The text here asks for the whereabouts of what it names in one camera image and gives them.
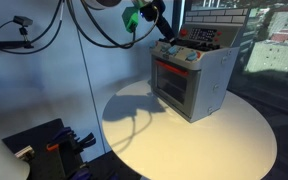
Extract grey oven door red handle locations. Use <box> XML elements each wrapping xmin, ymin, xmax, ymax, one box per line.
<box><xmin>150</xmin><ymin>56</ymin><xmax>202</xmax><ymax>118</ymax></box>

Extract black tool rack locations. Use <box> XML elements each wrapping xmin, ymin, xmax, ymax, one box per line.
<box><xmin>2</xmin><ymin>118</ymin><xmax>85</xmax><ymax>180</ymax></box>

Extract orange handled tool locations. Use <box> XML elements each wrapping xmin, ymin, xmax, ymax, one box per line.
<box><xmin>45</xmin><ymin>143</ymin><xmax>60</xmax><ymax>152</ymax></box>

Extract blue stove knob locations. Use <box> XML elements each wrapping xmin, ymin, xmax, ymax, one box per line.
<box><xmin>185</xmin><ymin>50</ymin><xmax>200</xmax><ymax>62</ymax></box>
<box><xmin>167</xmin><ymin>45</ymin><xmax>181</xmax><ymax>56</ymax></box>

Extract grey toy stove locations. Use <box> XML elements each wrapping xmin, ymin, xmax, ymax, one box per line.
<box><xmin>148</xmin><ymin>7</ymin><xmax>250</xmax><ymax>124</ymax></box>

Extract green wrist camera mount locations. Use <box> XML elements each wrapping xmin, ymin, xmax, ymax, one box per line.
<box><xmin>122</xmin><ymin>4</ymin><xmax>142</xmax><ymax>34</ymax></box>

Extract black stereo camera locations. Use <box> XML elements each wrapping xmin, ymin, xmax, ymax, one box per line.
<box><xmin>12</xmin><ymin>15</ymin><xmax>34</xmax><ymax>28</ymax></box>

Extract blue handled pliers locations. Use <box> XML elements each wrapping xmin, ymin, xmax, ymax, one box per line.
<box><xmin>51</xmin><ymin>126</ymin><xmax>77</xmax><ymax>145</ymax></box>

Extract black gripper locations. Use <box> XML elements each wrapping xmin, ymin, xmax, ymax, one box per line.
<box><xmin>139</xmin><ymin>0</ymin><xmax>178</xmax><ymax>45</ymax></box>

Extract dark handled pliers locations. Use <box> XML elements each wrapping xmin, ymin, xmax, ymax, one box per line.
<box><xmin>75</xmin><ymin>132</ymin><xmax>97</xmax><ymax>152</ymax></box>

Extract purple handled pliers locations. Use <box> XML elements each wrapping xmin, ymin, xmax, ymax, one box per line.
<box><xmin>68</xmin><ymin>166</ymin><xmax>92</xmax><ymax>180</ymax></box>

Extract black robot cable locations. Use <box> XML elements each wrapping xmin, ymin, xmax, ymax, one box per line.
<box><xmin>0</xmin><ymin>0</ymin><xmax>67</xmax><ymax>54</ymax></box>
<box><xmin>80</xmin><ymin>0</ymin><xmax>135</xmax><ymax>48</ymax></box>
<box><xmin>65</xmin><ymin>0</ymin><xmax>160</xmax><ymax>50</ymax></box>

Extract silver metal clamp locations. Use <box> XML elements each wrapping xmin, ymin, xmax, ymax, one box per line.
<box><xmin>14</xmin><ymin>145</ymin><xmax>36</xmax><ymax>162</ymax></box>

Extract round white table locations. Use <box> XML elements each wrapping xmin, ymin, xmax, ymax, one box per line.
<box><xmin>101</xmin><ymin>78</ymin><xmax>278</xmax><ymax>180</ymax></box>

